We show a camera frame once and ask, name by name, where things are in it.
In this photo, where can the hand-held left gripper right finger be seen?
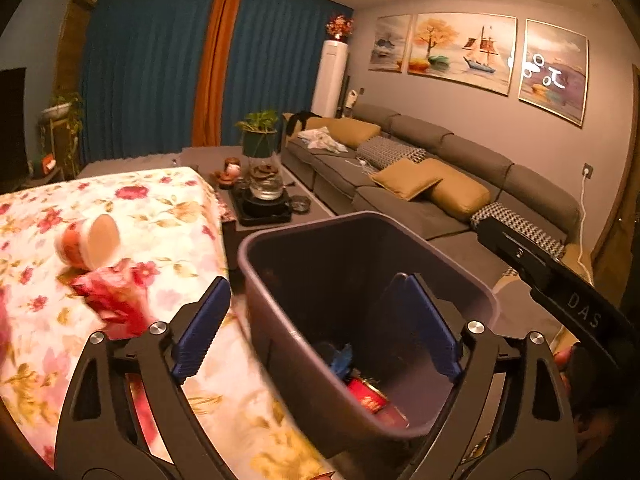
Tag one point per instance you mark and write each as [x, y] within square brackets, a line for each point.
[435, 330]

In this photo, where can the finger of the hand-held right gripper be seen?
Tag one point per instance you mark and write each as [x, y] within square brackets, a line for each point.
[515, 250]

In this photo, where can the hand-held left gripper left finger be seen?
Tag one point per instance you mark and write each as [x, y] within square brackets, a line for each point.
[200, 330]

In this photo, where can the red wrapper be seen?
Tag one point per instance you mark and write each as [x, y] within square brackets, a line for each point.
[115, 295]

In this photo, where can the blue foam net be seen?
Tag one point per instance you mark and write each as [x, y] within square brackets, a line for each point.
[345, 360]

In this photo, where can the trash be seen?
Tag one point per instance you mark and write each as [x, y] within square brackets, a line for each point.
[367, 397]

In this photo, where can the grey plastic bin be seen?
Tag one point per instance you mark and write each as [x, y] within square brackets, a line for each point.
[325, 260]

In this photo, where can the orange print paper cup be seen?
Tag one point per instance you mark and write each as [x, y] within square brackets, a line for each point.
[75, 240]

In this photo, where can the black white patterned cushion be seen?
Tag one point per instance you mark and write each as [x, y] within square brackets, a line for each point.
[385, 152]
[542, 237]

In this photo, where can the yellow cushion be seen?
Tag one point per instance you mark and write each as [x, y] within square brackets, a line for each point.
[405, 177]
[575, 256]
[350, 132]
[460, 195]

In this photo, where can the grey sectional sofa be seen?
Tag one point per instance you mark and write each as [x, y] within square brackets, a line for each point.
[475, 152]

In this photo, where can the black tea tray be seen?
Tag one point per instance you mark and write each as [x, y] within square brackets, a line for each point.
[260, 214]

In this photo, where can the floral tablecloth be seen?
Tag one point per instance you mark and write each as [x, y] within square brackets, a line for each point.
[165, 200]

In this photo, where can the dark coffee table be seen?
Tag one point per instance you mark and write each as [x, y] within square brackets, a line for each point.
[307, 220]

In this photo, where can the dark ashtray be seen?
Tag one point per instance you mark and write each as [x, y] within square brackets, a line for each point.
[301, 204]

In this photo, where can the small doll figurine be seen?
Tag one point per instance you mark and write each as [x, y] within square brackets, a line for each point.
[231, 167]

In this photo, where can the purple abstract painting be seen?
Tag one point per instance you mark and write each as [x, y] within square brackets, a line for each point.
[550, 70]

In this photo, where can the potted plant green pot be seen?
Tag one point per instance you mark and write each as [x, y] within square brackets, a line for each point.
[257, 135]

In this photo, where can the sailboat and tree painting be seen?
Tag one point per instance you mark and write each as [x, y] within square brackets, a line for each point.
[460, 50]

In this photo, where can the white cloth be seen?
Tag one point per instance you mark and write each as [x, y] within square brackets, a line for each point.
[320, 139]

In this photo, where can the white handheld vacuum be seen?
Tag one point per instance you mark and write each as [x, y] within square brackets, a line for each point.
[351, 97]

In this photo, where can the red tissue box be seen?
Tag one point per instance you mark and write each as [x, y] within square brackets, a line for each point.
[44, 164]

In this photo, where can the black cloth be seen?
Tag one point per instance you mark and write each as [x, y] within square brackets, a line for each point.
[299, 120]

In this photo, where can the small landscape painting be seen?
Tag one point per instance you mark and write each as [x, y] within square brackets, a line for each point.
[390, 42]

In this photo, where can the white standing air conditioner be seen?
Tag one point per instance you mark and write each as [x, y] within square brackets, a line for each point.
[330, 80]

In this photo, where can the trailing potted plant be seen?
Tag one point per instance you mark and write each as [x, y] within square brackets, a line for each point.
[62, 110]

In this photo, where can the orange curtain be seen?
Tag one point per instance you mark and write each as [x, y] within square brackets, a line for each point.
[215, 70]

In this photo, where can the wide blue curtain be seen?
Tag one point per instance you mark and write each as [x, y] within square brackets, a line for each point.
[145, 70]

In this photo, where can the black television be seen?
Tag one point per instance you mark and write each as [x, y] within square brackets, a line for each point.
[12, 125]

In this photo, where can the narrow blue curtain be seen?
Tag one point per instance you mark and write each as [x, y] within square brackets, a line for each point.
[280, 60]

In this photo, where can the red flower arrangement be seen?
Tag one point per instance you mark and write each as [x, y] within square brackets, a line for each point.
[340, 26]

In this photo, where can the wooden door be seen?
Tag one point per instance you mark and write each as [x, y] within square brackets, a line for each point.
[75, 35]

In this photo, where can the wall outlet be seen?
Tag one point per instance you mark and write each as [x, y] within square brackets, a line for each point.
[588, 171]

